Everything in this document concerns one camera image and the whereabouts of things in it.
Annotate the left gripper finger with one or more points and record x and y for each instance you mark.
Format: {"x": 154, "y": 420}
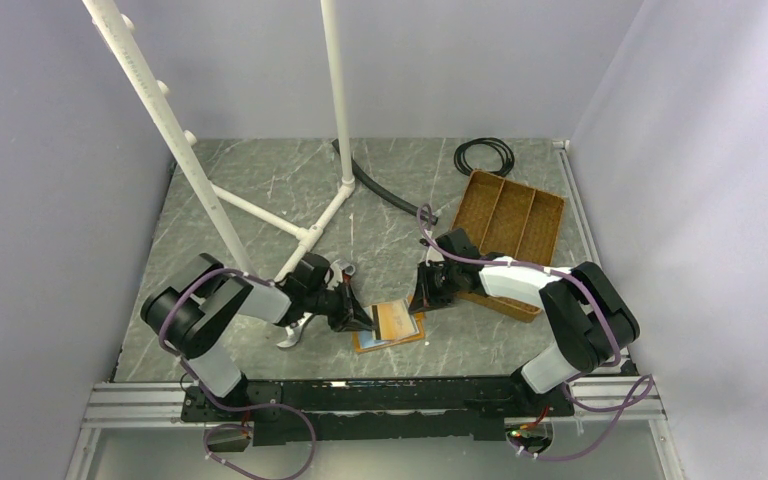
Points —
{"x": 342, "y": 321}
{"x": 362, "y": 320}

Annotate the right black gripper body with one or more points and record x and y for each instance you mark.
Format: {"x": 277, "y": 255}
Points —
{"x": 439, "y": 268}

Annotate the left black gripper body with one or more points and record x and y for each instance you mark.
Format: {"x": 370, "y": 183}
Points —
{"x": 322, "y": 300}

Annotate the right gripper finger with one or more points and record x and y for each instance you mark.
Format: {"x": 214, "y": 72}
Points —
{"x": 439, "y": 293}
{"x": 420, "y": 300}

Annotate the brown woven divided tray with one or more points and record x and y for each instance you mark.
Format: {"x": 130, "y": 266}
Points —
{"x": 503, "y": 216}

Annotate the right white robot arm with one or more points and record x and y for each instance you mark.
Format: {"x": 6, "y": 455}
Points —
{"x": 588, "y": 318}

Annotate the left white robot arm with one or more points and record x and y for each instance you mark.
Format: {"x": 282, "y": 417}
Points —
{"x": 191, "y": 311}

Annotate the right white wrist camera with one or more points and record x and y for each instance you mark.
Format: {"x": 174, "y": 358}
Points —
{"x": 431, "y": 254}

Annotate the red handled adjustable wrench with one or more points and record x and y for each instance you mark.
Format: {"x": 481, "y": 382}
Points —
{"x": 298, "y": 331}

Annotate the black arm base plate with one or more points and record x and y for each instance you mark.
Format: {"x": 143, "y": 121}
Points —
{"x": 479, "y": 407}

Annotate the aluminium extrusion rail frame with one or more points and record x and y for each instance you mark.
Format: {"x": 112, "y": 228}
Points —
{"x": 609, "y": 394}

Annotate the white PVC pipe frame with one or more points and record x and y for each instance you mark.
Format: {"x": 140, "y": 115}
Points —
{"x": 116, "y": 30}

